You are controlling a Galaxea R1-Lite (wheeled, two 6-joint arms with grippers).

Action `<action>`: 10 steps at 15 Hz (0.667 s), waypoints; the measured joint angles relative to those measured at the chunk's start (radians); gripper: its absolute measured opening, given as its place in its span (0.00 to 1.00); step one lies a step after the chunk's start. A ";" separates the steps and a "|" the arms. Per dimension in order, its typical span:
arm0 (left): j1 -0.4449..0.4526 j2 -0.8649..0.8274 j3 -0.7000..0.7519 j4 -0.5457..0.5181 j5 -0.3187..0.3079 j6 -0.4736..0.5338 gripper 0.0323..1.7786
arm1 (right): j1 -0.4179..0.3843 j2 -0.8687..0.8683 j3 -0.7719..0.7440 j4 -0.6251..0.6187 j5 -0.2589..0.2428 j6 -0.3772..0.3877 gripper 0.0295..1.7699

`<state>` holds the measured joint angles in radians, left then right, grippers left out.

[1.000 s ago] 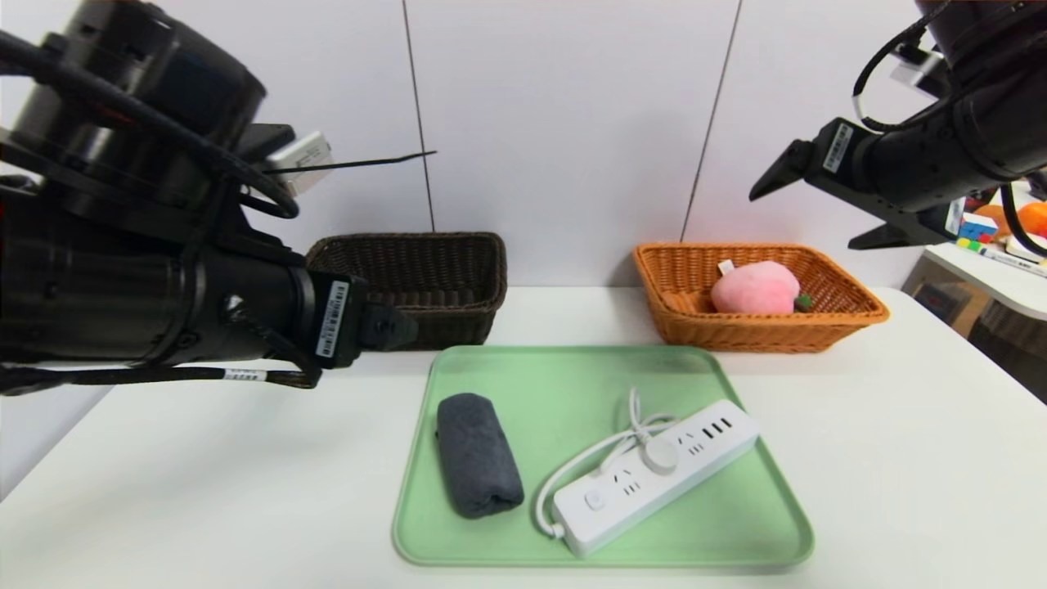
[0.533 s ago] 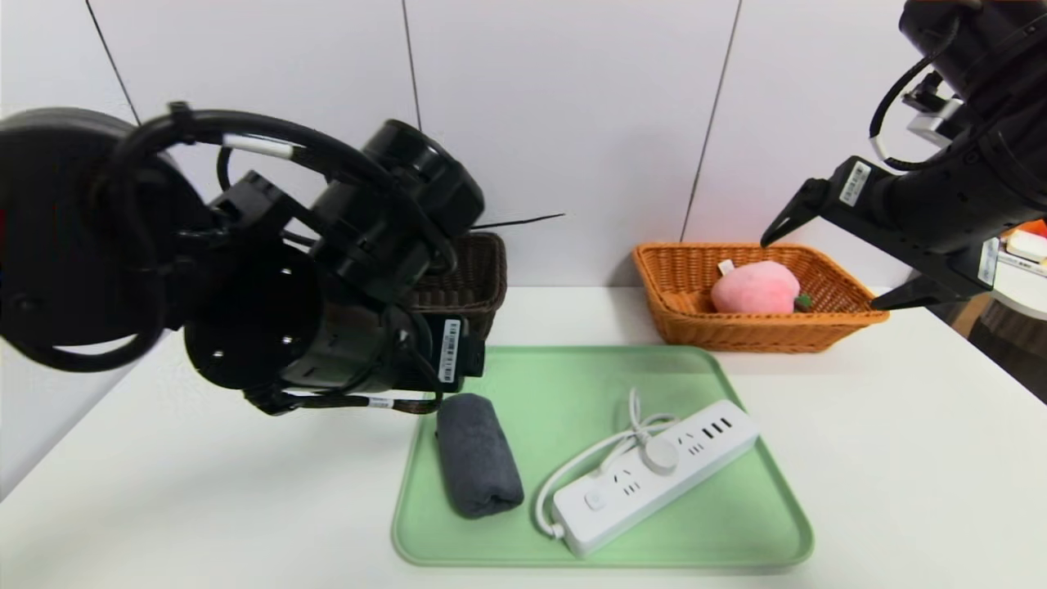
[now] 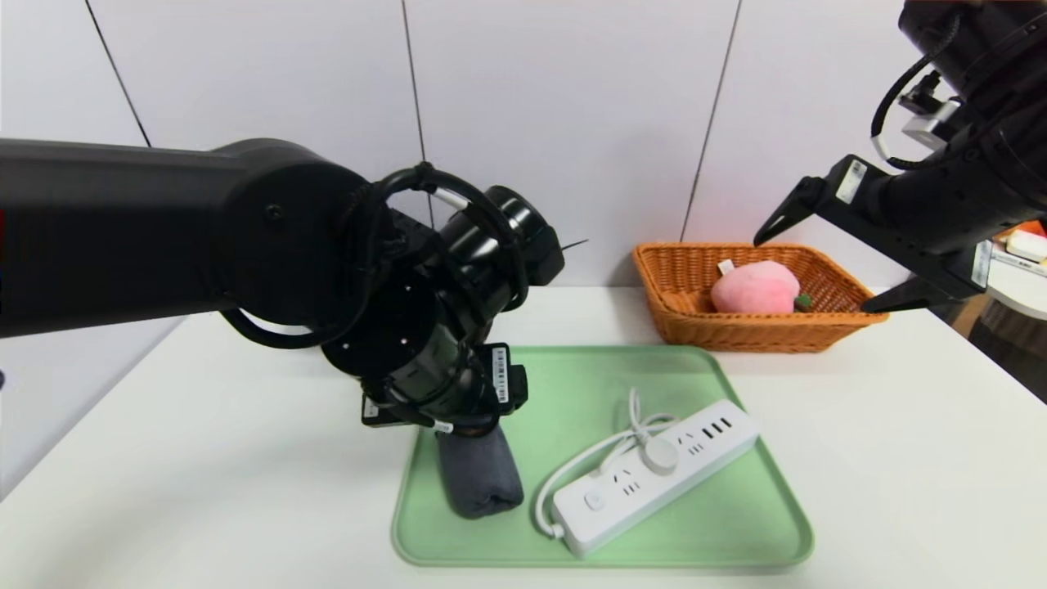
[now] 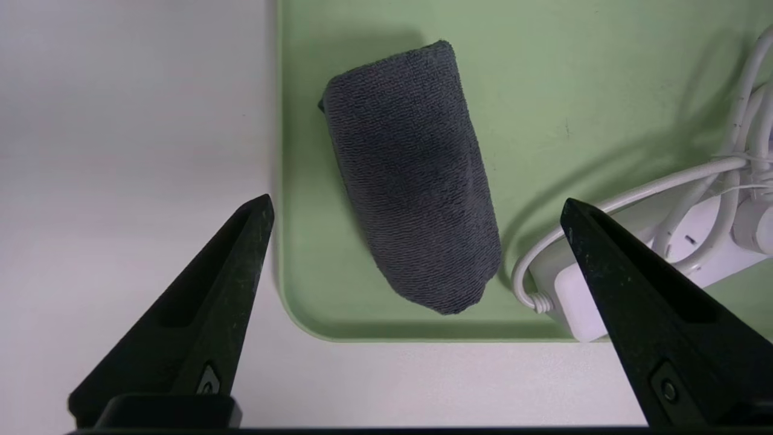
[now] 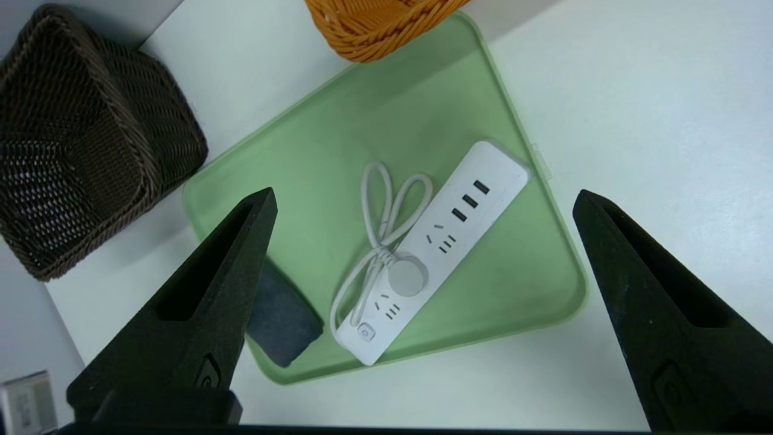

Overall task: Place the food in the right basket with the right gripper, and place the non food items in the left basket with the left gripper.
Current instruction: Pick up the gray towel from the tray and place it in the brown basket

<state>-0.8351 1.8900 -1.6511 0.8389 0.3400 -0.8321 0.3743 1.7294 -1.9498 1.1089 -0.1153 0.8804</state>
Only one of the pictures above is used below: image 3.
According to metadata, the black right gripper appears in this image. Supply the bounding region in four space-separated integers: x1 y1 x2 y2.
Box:
753 119 1006 313

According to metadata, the pink plush peach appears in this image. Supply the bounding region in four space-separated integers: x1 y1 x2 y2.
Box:
710 260 813 316

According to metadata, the white power strip with cable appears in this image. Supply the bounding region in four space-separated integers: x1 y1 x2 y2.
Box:
535 388 762 559

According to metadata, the grey towel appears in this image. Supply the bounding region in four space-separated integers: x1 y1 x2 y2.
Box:
436 425 525 519

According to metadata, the orange wicker basket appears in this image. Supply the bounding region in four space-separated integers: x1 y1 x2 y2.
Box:
631 242 890 354

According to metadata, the small white box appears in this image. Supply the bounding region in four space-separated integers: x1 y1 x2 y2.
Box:
1004 229 1047 264

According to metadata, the white side table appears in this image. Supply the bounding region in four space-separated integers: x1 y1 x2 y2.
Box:
986 245 1047 321

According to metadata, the light green plastic tray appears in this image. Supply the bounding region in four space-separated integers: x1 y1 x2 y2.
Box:
391 344 816 569

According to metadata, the black left arm wrist cable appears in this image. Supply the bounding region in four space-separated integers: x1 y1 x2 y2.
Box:
221 162 532 348

